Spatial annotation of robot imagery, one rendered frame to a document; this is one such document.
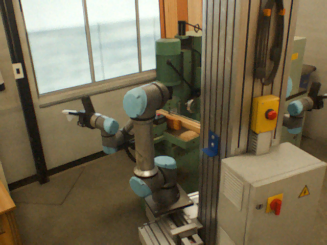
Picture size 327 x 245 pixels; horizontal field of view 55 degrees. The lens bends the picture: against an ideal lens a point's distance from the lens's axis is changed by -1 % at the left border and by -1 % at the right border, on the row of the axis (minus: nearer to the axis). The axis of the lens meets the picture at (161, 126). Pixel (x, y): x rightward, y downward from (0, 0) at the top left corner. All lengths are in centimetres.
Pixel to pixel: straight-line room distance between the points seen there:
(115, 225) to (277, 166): 184
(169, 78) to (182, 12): 176
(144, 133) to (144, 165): 16
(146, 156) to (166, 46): 96
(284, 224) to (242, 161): 29
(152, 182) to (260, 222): 53
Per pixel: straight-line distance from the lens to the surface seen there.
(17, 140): 333
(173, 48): 218
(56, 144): 348
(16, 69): 304
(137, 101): 129
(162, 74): 223
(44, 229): 296
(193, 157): 243
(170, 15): 373
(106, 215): 295
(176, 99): 236
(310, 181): 132
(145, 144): 141
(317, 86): 202
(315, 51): 416
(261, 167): 123
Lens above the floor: 187
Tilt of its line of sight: 25 degrees down
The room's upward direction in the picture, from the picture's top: 2 degrees counter-clockwise
